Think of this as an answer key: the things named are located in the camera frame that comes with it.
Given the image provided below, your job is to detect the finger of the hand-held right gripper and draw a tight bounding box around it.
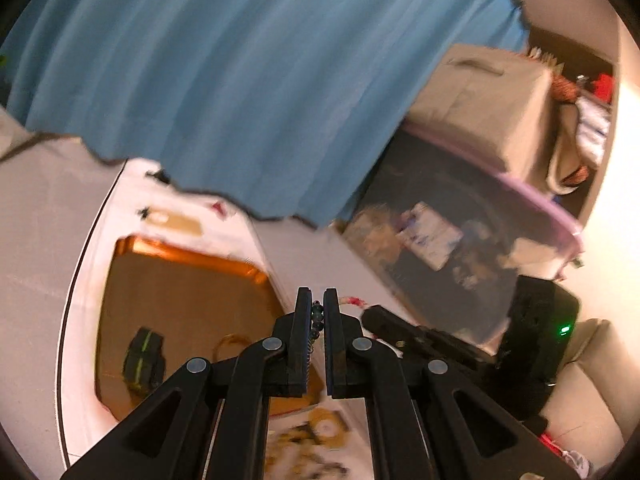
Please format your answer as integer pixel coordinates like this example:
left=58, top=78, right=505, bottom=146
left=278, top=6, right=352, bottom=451
left=361, top=306, right=497, bottom=368

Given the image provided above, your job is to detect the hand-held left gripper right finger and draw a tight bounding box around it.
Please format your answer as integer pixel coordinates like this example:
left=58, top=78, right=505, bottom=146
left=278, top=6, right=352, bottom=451
left=323, top=288, right=583, bottom=480

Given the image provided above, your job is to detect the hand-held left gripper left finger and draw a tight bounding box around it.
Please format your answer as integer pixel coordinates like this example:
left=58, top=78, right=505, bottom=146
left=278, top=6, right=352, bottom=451
left=60, top=287, right=314, bottom=480

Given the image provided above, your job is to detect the dark beaded bracelet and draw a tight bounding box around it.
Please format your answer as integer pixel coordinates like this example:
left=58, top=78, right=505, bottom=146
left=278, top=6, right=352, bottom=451
left=310, top=300, right=327, bottom=357

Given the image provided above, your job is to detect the pink metal tray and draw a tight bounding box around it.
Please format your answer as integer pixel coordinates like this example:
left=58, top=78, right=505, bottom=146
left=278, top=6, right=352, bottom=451
left=94, top=234, right=327, bottom=422

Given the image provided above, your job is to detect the beige cushion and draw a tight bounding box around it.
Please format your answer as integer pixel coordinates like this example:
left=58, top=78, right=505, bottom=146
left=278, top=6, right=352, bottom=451
left=541, top=318, right=632, bottom=467

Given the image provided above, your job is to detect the dark bangle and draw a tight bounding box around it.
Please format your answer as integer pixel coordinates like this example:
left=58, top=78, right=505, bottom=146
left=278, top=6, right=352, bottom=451
left=212, top=334, right=262, bottom=362

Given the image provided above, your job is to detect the white printed packet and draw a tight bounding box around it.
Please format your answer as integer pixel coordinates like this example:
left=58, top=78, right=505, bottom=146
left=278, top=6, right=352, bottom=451
left=397, top=202, right=465, bottom=272

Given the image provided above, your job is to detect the clear bin with purple lid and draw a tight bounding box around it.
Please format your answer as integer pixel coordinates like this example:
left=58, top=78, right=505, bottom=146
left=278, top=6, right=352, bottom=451
left=344, top=120, right=587, bottom=357

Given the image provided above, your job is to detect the black green smartwatch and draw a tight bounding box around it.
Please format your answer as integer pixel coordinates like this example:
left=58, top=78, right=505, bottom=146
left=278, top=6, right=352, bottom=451
left=122, top=326, right=167, bottom=397

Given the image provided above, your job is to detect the gold card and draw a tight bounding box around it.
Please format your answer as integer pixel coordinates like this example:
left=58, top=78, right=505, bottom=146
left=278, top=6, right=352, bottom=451
left=149, top=211, right=207, bottom=237

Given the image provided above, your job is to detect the beige fabric storage box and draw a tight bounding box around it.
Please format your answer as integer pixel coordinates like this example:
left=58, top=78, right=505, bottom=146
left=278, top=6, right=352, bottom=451
left=406, top=43, right=557, bottom=172

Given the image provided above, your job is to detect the blue curtain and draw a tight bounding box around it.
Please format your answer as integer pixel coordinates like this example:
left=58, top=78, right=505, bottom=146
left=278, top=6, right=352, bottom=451
left=0, top=0, right=532, bottom=232

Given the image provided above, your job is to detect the red item on shelf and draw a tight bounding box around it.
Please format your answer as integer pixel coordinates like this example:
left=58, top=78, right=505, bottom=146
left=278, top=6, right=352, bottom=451
left=594, top=73, right=616, bottom=105

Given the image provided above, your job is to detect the grey table cloth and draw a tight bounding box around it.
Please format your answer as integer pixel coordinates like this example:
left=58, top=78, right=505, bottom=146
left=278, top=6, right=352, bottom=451
left=0, top=110, right=127, bottom=461

